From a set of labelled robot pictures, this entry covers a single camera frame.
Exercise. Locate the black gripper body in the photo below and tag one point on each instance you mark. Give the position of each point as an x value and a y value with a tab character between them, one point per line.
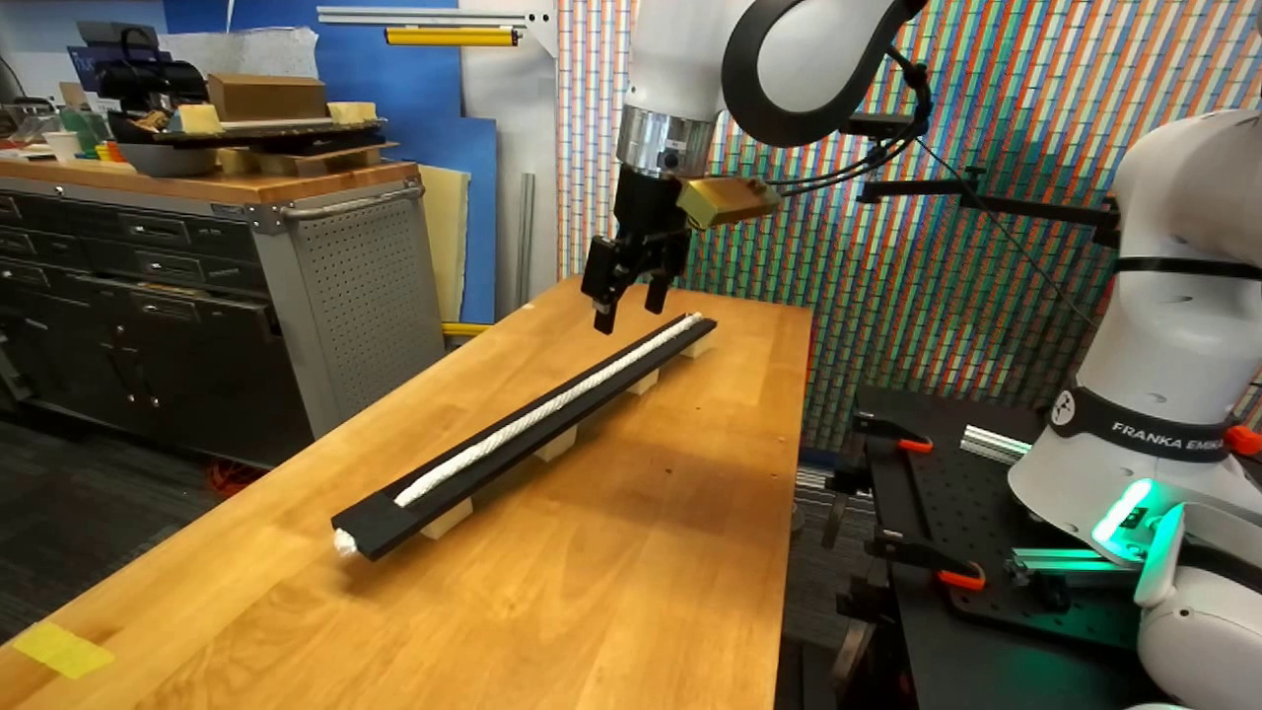
646	234

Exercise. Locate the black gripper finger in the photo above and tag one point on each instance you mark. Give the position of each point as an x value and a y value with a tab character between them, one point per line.
656	290
603	313

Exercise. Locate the long black channel rail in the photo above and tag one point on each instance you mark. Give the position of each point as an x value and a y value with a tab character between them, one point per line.
411	501

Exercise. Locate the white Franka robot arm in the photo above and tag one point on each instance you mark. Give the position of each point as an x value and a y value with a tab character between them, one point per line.
1138	445

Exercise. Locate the blue foam board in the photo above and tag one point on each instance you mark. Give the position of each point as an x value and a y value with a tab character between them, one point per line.
418	97

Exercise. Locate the yellow level bar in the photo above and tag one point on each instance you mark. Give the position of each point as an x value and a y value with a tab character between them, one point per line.
450	35

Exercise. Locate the grey metal tool cabinet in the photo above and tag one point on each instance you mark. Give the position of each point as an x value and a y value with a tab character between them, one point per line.
230	315

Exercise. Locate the wooden box on cabinet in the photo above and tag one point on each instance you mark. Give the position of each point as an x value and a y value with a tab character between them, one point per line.
264	97

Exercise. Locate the black optical breadboard base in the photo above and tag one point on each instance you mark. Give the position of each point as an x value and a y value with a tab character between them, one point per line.
1016	639

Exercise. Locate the yellow tape patch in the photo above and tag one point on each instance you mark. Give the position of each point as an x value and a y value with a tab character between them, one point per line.
59	651

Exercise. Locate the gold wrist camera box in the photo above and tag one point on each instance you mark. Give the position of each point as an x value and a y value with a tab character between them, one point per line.
724	198

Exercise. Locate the orange handled clamp rear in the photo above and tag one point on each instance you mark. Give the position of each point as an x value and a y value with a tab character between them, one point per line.
901	434

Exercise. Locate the orange handled clamp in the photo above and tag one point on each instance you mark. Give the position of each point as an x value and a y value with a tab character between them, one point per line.
901	434
946	569

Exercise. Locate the black camera boom stand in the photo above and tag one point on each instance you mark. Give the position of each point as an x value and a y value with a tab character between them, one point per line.
967	192

